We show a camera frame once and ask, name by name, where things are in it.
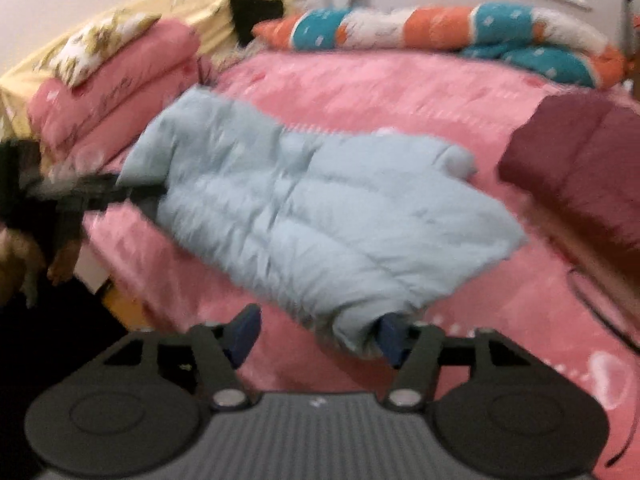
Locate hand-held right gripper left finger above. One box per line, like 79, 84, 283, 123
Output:
105, 304, 262, 408

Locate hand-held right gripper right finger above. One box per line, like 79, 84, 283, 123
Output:
377, 312, 531, 408

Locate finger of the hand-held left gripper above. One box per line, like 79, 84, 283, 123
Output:
80, 174, 167, 213

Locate light blue puffer jacket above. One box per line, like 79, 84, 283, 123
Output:
117, 87, 528, 356

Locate maroon puffer jacket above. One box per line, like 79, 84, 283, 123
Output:
497, 92, 640, 256

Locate person's left hand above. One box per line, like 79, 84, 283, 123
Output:
0, 230, 83, 308

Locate pink printed pillow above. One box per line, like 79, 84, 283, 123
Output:
50, 60, 213, 166

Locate pink folded quilts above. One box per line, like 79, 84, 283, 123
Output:
27, 19, 201, 126

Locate white gold floral pillow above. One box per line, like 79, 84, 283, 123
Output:
35, 10, 162, 87

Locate black cushion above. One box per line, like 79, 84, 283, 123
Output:
229, 0, 286, 46

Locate pink plush bed blanket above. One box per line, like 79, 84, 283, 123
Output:
82, 50, 640, 480

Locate rabbit print rolled blanket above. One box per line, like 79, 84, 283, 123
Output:
252, 2, 628, 91

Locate wooden bed frame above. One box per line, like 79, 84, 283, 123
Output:
75, 240, 156, 331

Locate black cable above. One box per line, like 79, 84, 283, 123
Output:
565, 265, 640, 468

